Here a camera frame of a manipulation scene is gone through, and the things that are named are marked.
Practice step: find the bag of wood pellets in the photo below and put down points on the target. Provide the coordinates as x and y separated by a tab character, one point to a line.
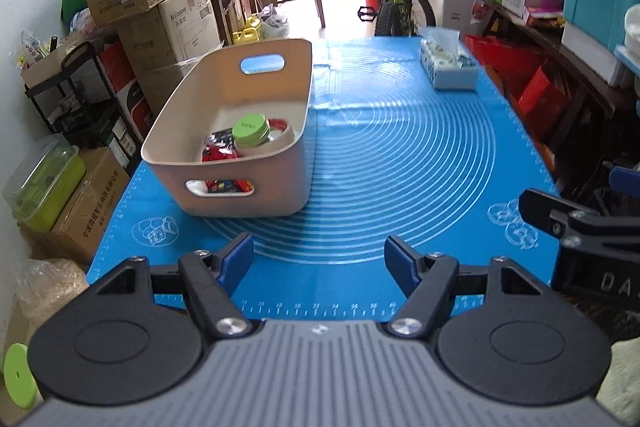
46	286

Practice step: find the black metal shelf rack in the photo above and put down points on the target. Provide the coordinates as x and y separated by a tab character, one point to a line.
88	122

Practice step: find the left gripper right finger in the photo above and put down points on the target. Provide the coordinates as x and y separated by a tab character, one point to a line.
427	282

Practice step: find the cardboard box under green container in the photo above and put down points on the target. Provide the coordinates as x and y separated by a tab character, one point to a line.
80	227

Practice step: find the lower cardboard box stack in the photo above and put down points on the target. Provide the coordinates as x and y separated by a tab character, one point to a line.
165	43

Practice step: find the dark wooden side shelf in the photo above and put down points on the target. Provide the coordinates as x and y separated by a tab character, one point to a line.
615	102

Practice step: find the green lidded plastic container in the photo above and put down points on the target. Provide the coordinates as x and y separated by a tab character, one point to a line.
45	180

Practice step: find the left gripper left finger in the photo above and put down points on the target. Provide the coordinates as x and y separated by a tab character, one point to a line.
209	281

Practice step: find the beige plastic storage bin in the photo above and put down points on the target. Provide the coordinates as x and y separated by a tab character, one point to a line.
273	78

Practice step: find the tissue box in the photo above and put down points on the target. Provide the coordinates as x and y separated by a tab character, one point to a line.
446	63

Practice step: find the blue silicone baking mat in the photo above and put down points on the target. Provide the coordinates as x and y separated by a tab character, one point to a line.
441	170

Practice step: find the yellow plastic jerrycan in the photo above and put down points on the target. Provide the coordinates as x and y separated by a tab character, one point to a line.
251	32

